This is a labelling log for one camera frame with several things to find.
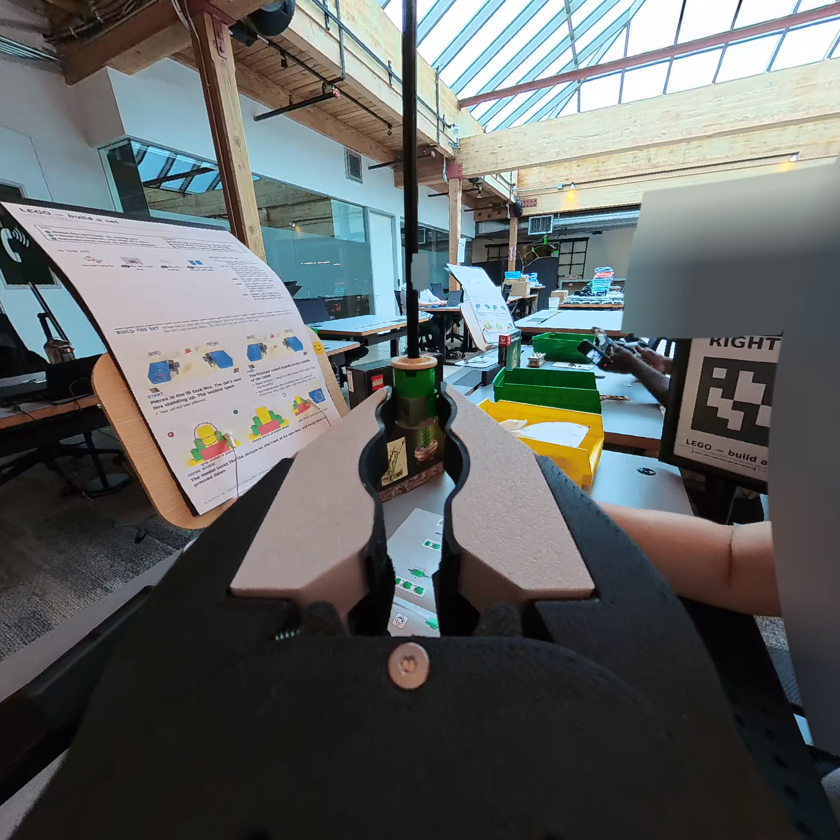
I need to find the black framed marker sign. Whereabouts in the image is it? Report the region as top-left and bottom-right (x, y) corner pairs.
(659, 335), (782, 493)

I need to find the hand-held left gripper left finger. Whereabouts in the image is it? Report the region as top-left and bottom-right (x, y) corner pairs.
(230, 387), (398, 634)

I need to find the background document stand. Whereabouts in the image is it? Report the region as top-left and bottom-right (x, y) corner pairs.
(446, 262), (519, 355)

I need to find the thin black axle rod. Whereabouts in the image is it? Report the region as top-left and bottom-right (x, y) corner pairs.
(400, 0), (421, 358)

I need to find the green bamboo stalk segment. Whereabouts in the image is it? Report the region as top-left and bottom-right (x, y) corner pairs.
(390, 354), (444, 454)

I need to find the green plastic bin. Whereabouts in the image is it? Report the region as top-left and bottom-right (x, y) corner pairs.
(532, 331), (614, 365)
(492, 366), (601, 414)

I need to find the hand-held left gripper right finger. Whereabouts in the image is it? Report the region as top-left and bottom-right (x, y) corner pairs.
(433, 384), (597, 634)

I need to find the black bamboo toy set box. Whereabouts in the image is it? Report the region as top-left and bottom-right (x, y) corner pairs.
(346, 360), (454, 503)

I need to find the yellow plastic bin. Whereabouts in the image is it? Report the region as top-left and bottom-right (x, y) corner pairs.
(478, 397), (605, 488)

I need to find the another person's forearm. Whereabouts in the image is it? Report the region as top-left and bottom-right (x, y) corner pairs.
(610, 344), (673, 408)

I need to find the person's right forearm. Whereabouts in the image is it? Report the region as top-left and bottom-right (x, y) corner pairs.
(594, 502), (782, 618)

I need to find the open instruction booklet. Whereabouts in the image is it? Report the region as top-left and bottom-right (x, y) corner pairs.
(387, 508), (444, 637)

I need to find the document stand with instruction sheet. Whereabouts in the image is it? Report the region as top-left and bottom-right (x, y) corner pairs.
(0, 200), (349, 531)

